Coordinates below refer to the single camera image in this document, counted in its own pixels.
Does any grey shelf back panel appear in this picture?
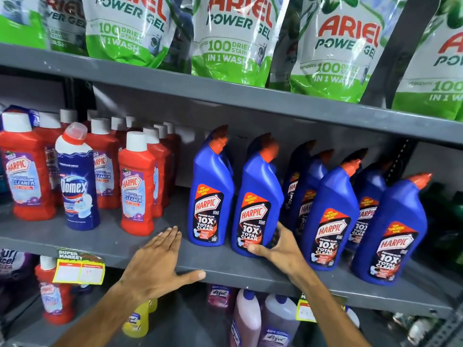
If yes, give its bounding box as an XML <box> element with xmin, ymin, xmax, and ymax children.
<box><xmin>92</xmin><ymin>83</ymin><xmax>409</xmax><ymax>188</ymax></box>

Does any grey perforated shelf upright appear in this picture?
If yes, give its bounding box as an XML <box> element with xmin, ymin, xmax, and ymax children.
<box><xmin>421</xmin><ymin>305</ymin><xmax>463</xmax><ymax>347</ymax></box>

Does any pink label cleaner bottle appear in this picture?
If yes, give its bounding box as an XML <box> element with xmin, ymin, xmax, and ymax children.
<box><xmin>207</xmin><ymin>284</ymin><xmax>232</xmax><ymax>309</ymax></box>

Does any grey metal shelf board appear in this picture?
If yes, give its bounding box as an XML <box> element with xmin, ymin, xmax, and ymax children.
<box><xmin>0</xmin><ymin>188</ymin><xmax>456</xmax><ymax>319</ymax></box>
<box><xmin>0</xmin><ymin>42</ymin><xmax>463</xmax><ymax>146</ymax></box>

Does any row of green white detergent pouches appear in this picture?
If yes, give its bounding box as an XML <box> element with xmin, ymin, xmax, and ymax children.
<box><xmin>0</xmin><ymin>0</ymin><xmax>463</xmax><ymax>121</ymax></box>

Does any mauve liquid cleaner bottle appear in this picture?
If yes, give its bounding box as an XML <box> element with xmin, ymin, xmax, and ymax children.
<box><xmin>258</xmin><ymin>293</ymin><xmax>301</xmax><ymax>347</ymax></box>

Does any black shelf upright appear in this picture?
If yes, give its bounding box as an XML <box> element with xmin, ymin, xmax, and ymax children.
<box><xmin>360</xmin><ymin>0</ymin><xmax>442</xmax><ymax>185</ymax></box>

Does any red white-capped single bottle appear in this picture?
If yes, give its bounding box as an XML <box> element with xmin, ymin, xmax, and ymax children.
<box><xmin>34</xmin><ymin>255</ymin><xmax>76</xmax><ymax>326</ymax></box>

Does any person's right hand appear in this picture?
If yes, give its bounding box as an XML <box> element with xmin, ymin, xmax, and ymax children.
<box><xmin>247</xmin><ymin>222</ymin><xmax>312</xmax><ymax>283</ymax></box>

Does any person's left forearm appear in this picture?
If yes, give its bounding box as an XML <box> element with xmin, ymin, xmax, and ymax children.
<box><xmin>52</xmin><ymin>282</ymin><xmax>150</xmax><ymax>347</ymax></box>

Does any pink liquid cleaner bottle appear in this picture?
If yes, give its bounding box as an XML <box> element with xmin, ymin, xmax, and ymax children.
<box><xmin>230</xmin><ymin>289</ymin><xmax>262</xmax><ymax>347</ymax></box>

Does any white green bottle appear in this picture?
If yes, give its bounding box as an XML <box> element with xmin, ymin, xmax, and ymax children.
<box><xmin>392</xmin><ymin>312</ymin><xmax>440</xmax><ymax>344</ymax></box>

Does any blue angled-neck cleaner bottle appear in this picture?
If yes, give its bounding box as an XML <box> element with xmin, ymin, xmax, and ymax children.
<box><xmin>231</xmin><ymin>133</ymin><xmax>285</xmax><ymax>258</ymax></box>

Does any group of red cleaner bottles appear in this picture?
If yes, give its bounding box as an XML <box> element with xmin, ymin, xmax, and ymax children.
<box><xmin>0</xmin><ymin>108</ymin><xmax>181</xmax><ymax>237</ymax></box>

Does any dark blue white-shouldered cleaner bottle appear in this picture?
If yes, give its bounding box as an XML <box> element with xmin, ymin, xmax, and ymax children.
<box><xmin>55</xmin><ymin>122</ymin><xmax>101</xmax><ymax>231</ymax></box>

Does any person's right forearm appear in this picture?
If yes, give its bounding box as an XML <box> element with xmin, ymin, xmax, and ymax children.
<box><xmin>289</xmin><ymin>267</ymin><xmax>371</xmax><ymax>347</ymax></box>

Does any cluster of dark green bottles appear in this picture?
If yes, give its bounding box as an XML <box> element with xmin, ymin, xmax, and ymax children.
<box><xmin>416</xmin><ymin>182</ymin><xmax>463</xmax><ymax>275</ymax></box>

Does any row of blue cleaner bottles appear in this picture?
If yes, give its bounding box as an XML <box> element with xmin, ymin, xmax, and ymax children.
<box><xmin>187</xmin><ymin>125</ymin><xmax>433</xmax><ymax>286</ymax></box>

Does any white plastic bottle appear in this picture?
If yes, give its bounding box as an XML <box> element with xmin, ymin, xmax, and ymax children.
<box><xmin>344</xmin><ymin>306</ymin><xmax>361</xmax><ymax>329</ymax></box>

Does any yellow green shelf price label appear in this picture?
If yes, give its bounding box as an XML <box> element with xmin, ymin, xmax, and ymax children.
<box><xmin>52</xmin><ymin>248</ymin><xmax>106</xmax><ymax>286</ymax></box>
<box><xmin>295</xmin><ymin>293</ymin><xmax>348</xmax><ymax>324</ymax></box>

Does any purple detergent pouch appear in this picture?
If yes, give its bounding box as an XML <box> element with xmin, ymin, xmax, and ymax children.
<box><xmin>0</xmin><ymin>248</ymin><xmax>37</xmax><ymax>282</ymax></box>

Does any person's left hand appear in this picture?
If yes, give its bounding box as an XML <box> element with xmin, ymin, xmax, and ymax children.
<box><xmin>117</xmin><ymin>226</ymin><xmax>207</xmax><ymax>305</ymax></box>

